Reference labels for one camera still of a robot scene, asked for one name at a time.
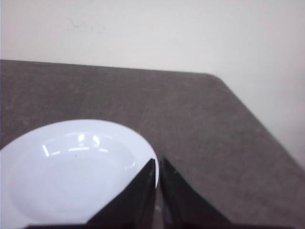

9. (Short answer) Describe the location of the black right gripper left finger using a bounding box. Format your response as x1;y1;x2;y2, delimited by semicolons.
27;158;156;229

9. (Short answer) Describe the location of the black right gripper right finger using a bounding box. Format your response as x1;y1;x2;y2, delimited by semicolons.
160;157;233;229

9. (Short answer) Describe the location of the white plate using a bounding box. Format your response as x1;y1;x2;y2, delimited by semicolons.
0;119;157;229

